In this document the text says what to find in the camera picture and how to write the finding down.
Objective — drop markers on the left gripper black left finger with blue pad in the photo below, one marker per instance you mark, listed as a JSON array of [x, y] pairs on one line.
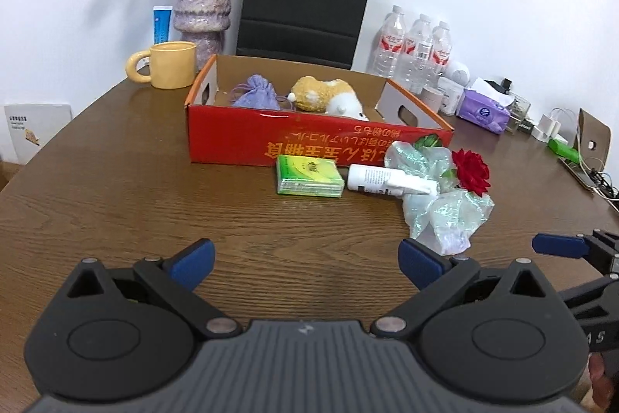
[[172, 282]]

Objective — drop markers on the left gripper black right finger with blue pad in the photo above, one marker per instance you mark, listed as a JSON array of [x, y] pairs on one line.
[[442, 283]]

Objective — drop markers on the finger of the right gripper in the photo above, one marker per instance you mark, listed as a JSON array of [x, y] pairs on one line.
[[600, 249]]

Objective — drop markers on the red artificial rose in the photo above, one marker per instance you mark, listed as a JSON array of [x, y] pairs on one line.
[[472, 172]]

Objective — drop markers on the white spray bottle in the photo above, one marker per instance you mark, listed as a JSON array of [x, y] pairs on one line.
[[388, 182]]

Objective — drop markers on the green tissue packet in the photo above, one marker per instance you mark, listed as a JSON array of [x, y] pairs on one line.
[[308, 176]]

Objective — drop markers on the purple woven drawstring pouch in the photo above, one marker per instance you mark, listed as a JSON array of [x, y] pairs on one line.
[[258, 93]]

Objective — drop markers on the crumpled clear plastic wrap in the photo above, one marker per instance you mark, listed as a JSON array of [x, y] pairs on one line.
[[445, 194]]

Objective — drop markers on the brown cardboard stand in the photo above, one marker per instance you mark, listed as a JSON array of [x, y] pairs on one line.
[[593, 141]]

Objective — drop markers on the white charger adapter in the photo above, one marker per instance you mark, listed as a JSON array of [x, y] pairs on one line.
[[548, 127]]

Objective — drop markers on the small glass jar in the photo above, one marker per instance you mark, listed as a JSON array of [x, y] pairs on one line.
[[518, 111]]

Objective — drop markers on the purple tissue pack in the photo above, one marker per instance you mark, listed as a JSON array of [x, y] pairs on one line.
[[483, 112]]

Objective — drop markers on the pink round container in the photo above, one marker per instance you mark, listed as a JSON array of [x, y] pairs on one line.
[[432, 98]]

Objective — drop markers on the red cardboard tray box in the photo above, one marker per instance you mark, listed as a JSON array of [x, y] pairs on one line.
[[221, 133]]

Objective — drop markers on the white jar with lid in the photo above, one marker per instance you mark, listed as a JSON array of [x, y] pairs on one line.
[[452, 95]]

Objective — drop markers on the middle water bottle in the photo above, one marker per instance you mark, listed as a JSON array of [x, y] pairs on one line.
[[412, 67]]

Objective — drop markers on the water bottle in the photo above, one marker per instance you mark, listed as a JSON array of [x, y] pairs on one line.
[[440, 52], [412, 67], [389, 45]]

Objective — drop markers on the white round speaker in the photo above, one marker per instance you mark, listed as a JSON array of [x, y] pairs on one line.
[[458, 73]]

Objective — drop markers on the yellow white plush toy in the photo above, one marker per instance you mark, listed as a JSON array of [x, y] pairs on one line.
[[335, 98]]

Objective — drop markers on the white box on floor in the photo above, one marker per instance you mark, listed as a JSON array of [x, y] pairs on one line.
[[32, 126]]

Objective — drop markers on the yellow ceramic mug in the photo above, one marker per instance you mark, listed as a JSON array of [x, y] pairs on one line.
[[172, 65]]

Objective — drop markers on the right water bottle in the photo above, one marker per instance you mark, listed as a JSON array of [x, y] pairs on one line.
[[440, 52]]

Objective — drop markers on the left water bottle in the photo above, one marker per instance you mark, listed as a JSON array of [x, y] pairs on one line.
[[389, 45]]

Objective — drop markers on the purple mottled ceramic vase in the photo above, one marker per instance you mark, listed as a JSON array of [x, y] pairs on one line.
[[204, 23]]

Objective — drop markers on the black paper shopping bag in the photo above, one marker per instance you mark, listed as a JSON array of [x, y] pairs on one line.
[[321, 32]]

